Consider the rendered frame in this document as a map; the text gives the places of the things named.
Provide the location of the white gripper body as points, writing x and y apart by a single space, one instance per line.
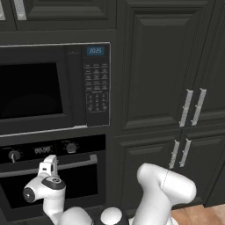
52 160

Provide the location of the dark overhead cupboard door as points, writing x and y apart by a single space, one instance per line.
70 13
7 23

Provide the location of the grey oven knob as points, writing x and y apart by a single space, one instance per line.
13 155
70 148

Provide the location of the short dark cupboard door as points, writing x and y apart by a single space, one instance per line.
205 155
143 152

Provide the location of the black oven door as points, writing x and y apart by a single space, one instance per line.
85 184

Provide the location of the black microwave door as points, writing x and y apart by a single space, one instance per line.
32 90

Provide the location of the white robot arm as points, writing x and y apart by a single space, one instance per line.
158 190

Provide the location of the black built-in oven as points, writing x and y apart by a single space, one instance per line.
88 187

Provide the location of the tall dark cupboard door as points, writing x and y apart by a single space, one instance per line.
155 67
215 73

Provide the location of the black microwave oven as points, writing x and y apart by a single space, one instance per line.
96 85

